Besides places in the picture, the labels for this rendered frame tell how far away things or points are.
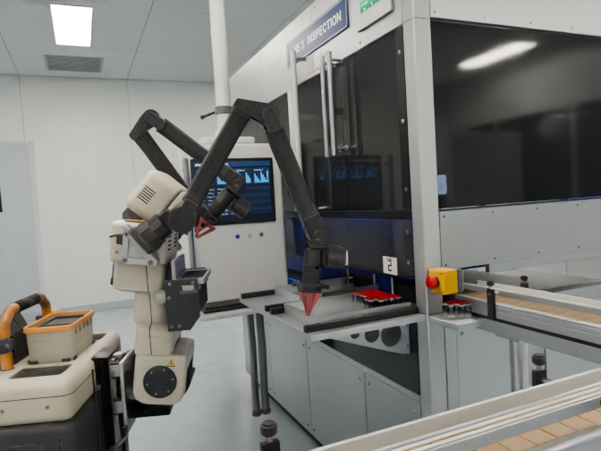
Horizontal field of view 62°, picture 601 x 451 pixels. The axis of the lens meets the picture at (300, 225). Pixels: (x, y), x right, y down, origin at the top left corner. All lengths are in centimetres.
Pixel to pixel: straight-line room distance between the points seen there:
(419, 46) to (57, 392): 145
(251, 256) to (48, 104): 492
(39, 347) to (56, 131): 531
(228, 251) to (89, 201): 459
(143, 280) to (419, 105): 102
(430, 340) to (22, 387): 119
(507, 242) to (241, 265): 120
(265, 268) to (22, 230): 477
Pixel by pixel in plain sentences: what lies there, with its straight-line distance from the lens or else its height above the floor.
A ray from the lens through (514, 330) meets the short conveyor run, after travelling 153.
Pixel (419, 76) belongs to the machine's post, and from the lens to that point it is 163.
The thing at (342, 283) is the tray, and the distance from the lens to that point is 221.
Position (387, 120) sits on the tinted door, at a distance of 175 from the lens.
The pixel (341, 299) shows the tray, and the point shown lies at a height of 90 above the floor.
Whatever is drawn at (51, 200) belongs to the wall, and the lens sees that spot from 683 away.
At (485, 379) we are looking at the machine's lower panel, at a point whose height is 63.
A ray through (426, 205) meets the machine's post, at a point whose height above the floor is 123.
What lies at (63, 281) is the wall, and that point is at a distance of 688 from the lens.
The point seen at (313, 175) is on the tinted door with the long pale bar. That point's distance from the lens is 227.
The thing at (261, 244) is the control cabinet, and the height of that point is 106.
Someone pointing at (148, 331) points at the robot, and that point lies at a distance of 165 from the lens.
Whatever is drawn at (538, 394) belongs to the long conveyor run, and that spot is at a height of 96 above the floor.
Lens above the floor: 127
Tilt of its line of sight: 3 degrees down
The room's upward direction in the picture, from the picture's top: 3 degrees counter-clockwise
